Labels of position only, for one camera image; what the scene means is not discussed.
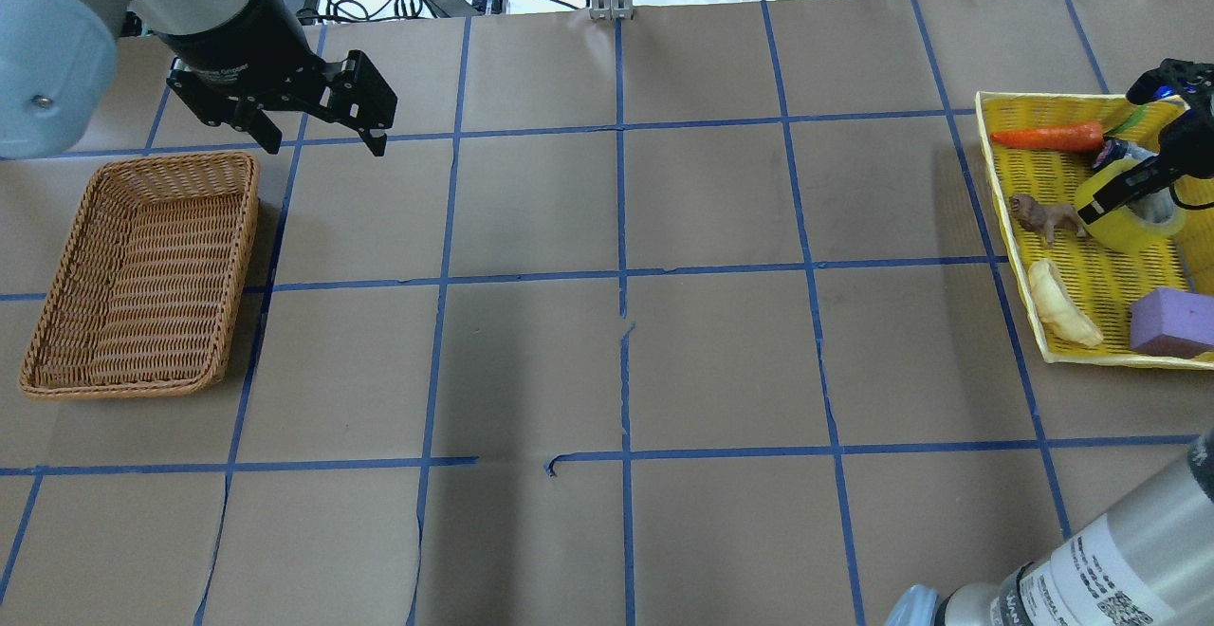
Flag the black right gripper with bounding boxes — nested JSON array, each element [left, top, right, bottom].
[[1087, 101, 1213, 221]]

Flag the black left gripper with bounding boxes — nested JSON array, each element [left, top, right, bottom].
[[166, 49, 398, 157]]

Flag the yellow tape roll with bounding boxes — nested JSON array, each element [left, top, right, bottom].
[[1074, 180, 1187, 254]]

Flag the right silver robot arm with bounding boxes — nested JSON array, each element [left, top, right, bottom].
[[886, 90, 1212, 625]]

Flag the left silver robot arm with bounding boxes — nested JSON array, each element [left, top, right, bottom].
[[1, 0, 398, 159]]

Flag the orange toy carrot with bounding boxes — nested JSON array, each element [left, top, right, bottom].
[[989, 120, 1105, 154]]

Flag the yellow plastic mesh tray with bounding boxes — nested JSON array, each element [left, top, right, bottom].
[[974, 91, 1212, 371]]

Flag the purple foam block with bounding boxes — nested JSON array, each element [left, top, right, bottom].
[[1129, 288, 1213, 359]]

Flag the cream toy banana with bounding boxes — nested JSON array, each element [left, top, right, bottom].
[[1027, 258, 1104, 348]]

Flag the brown wicker basket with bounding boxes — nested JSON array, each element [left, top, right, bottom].
[[18, 150, 261, 400]]

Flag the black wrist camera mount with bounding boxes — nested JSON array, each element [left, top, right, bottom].
[[1127, 59, 1213, 110]]

